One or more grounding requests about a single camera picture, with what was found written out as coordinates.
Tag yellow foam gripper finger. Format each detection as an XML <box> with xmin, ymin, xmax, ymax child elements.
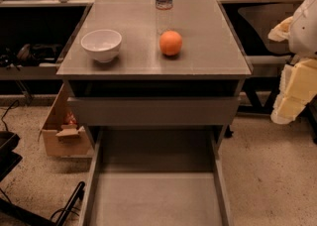
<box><xmin>267</xmin><ymin>16</ymin><xmax>293</xmax><ymax>42</ymax></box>
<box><xmin>270</xmin><ymin>58</ymin><xmax>317</xmax><ymax>125</ymax></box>

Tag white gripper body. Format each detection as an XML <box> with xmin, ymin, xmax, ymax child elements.
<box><xmin>288</xmin><ymin>0</ymin><xmax>317</xmax><ymax>57</ymax></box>

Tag orange fruit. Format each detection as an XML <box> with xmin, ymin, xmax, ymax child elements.
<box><xmin>159</xmin><ymin>31</ymin><xmax>182</xmax><ymax>56</ymax></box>

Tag grey drawer cabinet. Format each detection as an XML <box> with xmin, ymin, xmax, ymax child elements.
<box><xmin>57</xmin><ymin>0</ymin><xmax>252</xmax><ymax>148</ymax></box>

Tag open grey middle drawer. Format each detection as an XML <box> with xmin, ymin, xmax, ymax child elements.
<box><xmin>78</xmin><ymin>129</ymin><xmax>234</xmax><ymax>226</ymax></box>

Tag closed grey top drawer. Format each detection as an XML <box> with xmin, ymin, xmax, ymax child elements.
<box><xmin>67</xmin><ymin>97</ymin><xmax>240</xmax><ymax>127</ymax></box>

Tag black chair seat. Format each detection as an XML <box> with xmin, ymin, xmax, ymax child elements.
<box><xmin>238</xmin><ymin>3</ymin><xmax>299</xmax><ymax>56</ymax></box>

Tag white ceramic bowl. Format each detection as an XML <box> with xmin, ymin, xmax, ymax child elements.
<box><xmin>80</xmin><ymin>30</ymin><xmax>122</xmax><ymax>62</ymax></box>

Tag cardboard box on floor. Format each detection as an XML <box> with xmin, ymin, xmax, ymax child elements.
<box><xmin>41</xmin><ymin>86</ymin><xmax>93</xmax><ymax>157</ymax></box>

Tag black headphones on shelf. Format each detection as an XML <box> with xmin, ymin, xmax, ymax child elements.
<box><xmin>0</xmin><ymin>44</ymin><xmax>62</xmax><ymax>67</ymax></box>

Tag black stand base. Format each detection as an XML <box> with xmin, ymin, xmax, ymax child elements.
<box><xmin>0</xmin><ymin>131</ymin><xmax>85</xmax><ymax>226</ymax></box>

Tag black floor cable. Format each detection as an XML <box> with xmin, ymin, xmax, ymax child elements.
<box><xmin>0</xmin><ymin>99</ymin><xmax>20</xmax><ymax>133</ymax></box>

